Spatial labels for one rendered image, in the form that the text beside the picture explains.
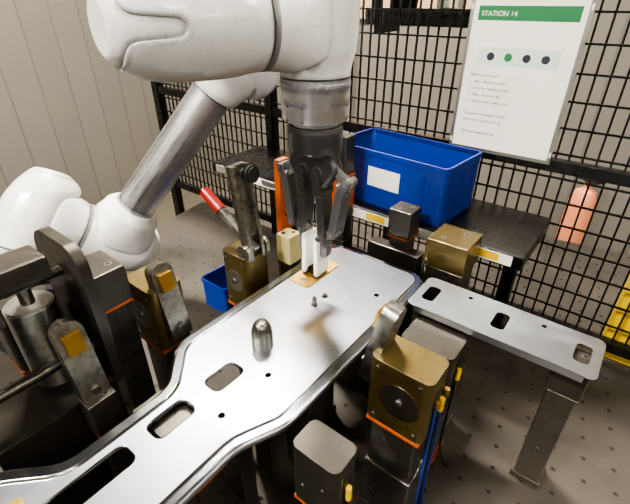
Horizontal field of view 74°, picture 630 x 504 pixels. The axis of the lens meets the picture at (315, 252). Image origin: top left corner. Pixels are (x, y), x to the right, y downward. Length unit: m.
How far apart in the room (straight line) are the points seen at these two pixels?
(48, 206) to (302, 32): 0.86
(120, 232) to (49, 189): 0.19
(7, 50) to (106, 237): 2.19
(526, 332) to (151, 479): 0.56
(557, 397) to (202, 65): 0.68
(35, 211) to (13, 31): 2.20
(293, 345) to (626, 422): 0.75
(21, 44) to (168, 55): 2.89
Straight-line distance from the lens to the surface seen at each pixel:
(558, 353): 0.73
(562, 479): 0.98
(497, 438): 0.98
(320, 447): 0.55
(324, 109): 0.54
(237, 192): 0.72
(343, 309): 0.72
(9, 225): 1.22
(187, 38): 0.45
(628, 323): 1.22
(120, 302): 0.69
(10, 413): 0.74
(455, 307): 0.76
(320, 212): 0.61
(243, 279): 0.79
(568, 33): 1.01
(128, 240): 1.24
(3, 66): 3.27
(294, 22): 0.50
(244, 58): 0.48
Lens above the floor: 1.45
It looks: 31 degrees down
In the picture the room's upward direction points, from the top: straight up
